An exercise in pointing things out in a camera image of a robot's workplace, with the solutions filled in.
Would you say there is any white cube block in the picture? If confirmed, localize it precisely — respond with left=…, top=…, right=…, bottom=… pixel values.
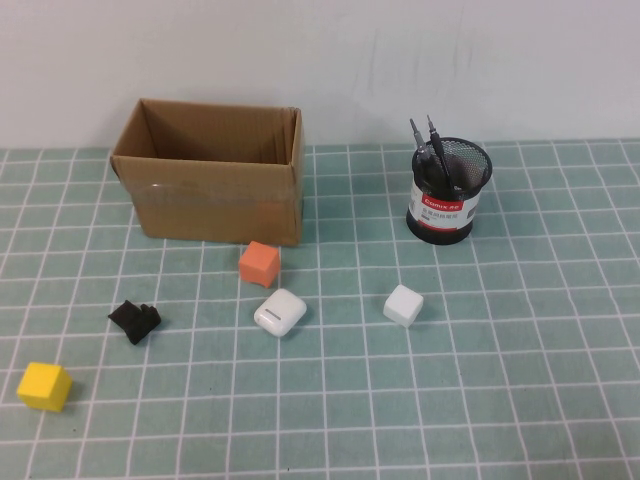
left=382, top=283, right=425, bottom=329

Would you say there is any thick black-handled screwdriver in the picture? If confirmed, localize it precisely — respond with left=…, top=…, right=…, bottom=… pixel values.
left=408, top=117, right=439, bottom=201

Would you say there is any thin black flexible screwdriver shaft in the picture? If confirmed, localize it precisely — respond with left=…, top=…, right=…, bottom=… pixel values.
left=425, top=114, right=462, bottom=195

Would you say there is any orange cube block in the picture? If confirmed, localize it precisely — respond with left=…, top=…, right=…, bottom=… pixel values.
left=238, top=240, right=282, bottom=290

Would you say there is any white earbuds case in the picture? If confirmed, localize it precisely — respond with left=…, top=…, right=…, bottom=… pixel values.
left=252, top=288, right=308, bottom=338

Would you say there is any brown cardboard box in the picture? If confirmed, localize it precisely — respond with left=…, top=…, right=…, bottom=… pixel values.
left=109, top=97, right=305, bottom=247

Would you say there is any black mesh pen holder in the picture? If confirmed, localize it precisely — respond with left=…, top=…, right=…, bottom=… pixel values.
left=405, top=138, right=494, bottom=246

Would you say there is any green white-grid tablecloth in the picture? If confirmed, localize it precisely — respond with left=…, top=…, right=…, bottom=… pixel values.
left=0, top=139, right=640, bottom=480

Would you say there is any yellow cube block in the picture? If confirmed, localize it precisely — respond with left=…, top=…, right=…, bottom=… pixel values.
left=16, top=361, right=74, bottom=413

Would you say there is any black plastic bracket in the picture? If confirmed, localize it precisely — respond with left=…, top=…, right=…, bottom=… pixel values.
left=107, top=299, right=162, bottom=346

